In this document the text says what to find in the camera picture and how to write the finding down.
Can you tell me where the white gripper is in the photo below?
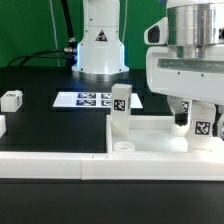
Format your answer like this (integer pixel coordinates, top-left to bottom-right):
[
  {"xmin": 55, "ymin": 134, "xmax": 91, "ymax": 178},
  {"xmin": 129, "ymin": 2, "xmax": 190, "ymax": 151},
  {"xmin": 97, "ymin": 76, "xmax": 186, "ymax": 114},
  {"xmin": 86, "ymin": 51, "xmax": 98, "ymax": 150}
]
[{"xmin": 146, "ymin": 45, "xmax": 224, "ymax": 127}]

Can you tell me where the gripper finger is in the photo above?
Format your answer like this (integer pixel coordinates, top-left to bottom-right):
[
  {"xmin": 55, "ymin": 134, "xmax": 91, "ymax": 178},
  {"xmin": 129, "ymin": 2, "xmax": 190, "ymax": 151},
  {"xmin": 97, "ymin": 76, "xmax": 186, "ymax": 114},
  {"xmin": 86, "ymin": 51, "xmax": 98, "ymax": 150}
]
[{"xmin": 217, "ymin": 105, "xmax": 224, "ymax": 138}]

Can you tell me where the white square table top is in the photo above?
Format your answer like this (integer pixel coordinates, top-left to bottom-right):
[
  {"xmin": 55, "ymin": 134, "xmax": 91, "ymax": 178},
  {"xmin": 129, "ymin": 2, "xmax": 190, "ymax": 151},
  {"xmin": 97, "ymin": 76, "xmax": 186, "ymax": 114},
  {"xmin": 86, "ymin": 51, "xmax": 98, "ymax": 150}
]
[{"xmin": 106, "ymin": 115, "xmax": 224, "ymax": 154}]

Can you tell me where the white U-shaped obstacle fence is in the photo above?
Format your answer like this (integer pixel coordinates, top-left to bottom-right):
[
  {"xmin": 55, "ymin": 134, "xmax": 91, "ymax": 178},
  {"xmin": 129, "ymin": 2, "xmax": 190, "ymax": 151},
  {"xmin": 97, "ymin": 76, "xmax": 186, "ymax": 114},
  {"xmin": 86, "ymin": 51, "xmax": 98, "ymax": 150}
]
[{"xmin": 0, "ymin": 114, "xmax": 224, "ymax": 182}]

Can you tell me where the white sheet with AprilTags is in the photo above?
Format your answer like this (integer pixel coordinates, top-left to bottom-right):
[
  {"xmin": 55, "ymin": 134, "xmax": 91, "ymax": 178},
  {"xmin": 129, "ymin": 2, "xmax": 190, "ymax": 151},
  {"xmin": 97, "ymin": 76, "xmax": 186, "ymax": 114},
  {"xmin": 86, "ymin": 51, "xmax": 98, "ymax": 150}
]
[{"xmin": 52, "ymin": 92, "xmax": 143, "ymax": 109}]

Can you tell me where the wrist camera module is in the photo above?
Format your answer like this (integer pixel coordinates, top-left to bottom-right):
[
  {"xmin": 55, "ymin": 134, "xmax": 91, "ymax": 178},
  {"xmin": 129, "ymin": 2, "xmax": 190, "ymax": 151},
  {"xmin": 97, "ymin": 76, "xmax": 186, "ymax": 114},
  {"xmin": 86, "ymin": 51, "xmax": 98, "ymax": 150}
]
[{"xmin": 144, "ymin": 17, "xmax": 168, "ymax": 45}]

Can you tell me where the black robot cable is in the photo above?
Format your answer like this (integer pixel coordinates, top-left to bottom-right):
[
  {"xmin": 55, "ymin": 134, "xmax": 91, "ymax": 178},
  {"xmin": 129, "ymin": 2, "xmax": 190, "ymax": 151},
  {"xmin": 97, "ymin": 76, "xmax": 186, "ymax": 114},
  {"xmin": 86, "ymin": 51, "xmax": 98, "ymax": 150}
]
[{"xmin": 7, "ymin": 0, "xmax": 78, "ymax": 67}]

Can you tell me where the thin white cable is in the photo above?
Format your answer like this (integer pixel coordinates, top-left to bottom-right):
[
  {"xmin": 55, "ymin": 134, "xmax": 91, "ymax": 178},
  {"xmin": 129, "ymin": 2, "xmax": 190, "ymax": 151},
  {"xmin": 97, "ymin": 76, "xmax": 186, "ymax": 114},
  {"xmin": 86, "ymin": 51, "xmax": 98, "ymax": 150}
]
[{"xmin": 48, "ymin": 0, "xmax": 61, "ymax": 68}]

